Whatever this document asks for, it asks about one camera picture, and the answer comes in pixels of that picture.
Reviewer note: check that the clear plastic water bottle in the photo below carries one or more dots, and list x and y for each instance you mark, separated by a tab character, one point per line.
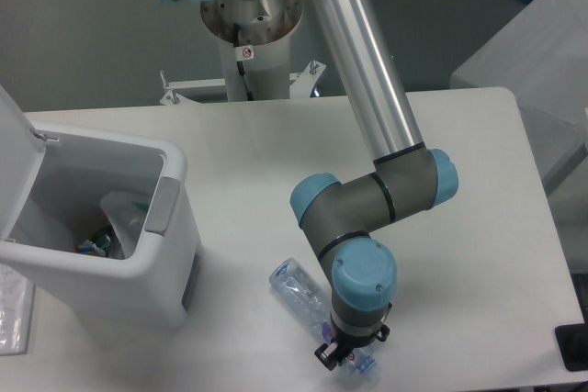
300	292

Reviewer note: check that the black device at edge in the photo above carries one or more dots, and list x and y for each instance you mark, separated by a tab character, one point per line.
572	342

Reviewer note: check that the trash pile inside can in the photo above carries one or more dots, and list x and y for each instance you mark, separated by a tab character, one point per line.
101	244

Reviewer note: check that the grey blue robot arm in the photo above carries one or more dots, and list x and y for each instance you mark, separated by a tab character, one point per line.
338	218

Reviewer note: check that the white trash can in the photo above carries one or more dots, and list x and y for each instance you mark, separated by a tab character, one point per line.
53	177

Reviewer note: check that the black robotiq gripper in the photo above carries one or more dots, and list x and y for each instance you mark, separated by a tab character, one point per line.
345	339

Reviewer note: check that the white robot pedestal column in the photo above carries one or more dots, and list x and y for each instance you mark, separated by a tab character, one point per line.
254	43

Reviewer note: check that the white pedestal base bracket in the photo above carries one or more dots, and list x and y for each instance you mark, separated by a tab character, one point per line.
301	85

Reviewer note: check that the white plastic wrapper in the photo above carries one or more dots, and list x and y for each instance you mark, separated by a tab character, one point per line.
126	213

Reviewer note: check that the white covered side table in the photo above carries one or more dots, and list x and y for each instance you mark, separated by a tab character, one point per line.
541	57

